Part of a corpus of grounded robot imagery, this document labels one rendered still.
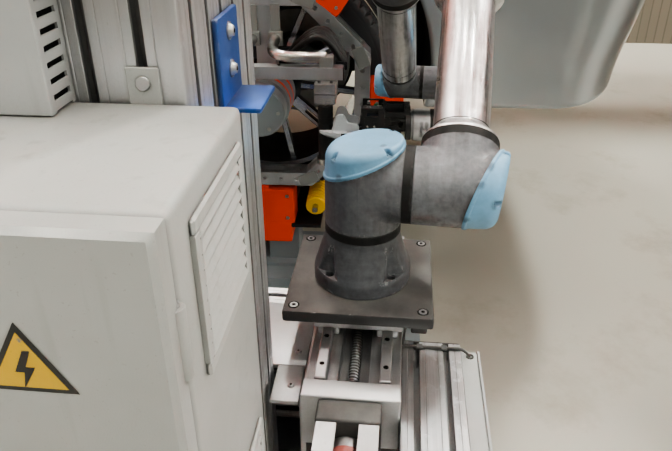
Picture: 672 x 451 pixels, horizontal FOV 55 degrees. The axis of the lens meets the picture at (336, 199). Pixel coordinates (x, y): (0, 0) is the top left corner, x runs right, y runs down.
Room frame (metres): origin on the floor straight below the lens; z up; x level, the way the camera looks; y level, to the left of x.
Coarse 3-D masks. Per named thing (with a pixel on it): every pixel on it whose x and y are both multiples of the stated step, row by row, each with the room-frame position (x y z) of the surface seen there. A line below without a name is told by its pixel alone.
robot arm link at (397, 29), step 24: (384, 0) 1.20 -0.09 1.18; (408, 0) 1.19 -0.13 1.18; (384, 24) 1.26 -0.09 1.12; (408, 24) 1.26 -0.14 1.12; (384, 48) 1.32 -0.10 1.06; (408, 48) 1.31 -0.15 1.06; (384, 72) 1.39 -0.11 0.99; (408, 72) 1.37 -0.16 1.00; (384, 96) 1.43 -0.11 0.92; (408, 96) 1.42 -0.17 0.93
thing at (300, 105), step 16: (304, 16) 1.76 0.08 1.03; (320, 48) 1.76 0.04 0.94; (352, 96) 1.93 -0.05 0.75; (304, 112) 1.76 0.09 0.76; (352, 112) 1.74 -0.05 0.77; (288, 128) 1.77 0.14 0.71; (272, 144) 1.87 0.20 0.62; (288, 144) 1.76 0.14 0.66; (304, 144) 1.85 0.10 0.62; (272, 160) 1.76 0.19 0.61; (288, 160) 1.75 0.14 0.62; (304, 160) 1.74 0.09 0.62
